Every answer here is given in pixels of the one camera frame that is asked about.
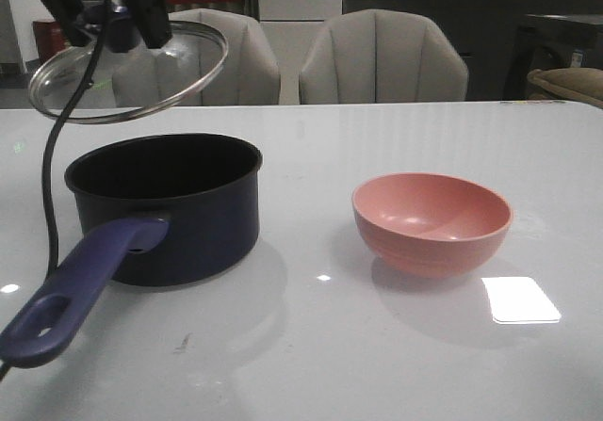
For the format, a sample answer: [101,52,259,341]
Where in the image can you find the red trash bin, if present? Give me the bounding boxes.
[32,20,66,63]

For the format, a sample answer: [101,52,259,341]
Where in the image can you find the olive cushion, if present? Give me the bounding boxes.
[527,68,602,108]

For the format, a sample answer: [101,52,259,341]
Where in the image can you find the grey upholstered chair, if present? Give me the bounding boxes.
[299,9,469,105]
[112,8,280,107]

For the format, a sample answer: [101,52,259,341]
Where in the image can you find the dark grey kitchen counter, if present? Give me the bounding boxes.
[344,0,602,101]

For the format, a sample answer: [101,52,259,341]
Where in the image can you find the pink bowl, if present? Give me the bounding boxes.
[351,172,513,279]

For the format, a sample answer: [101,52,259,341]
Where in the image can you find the white refrigerator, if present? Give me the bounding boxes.
[258,0,342,105]

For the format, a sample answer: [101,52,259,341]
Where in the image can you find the glass lid blue knob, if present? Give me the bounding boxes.
[28,19,229,124]

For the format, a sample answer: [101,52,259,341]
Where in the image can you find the right grey upholstered chair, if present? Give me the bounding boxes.
[299,9,469,105]

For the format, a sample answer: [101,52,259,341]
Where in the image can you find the black cable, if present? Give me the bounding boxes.
[0,0,114,382]

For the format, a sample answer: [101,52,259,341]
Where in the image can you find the dark blue saucepan purple handle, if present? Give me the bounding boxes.
[1,133,262,368]

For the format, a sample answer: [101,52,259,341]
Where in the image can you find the left grey upholstered chair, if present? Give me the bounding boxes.
[112,8,280,107]

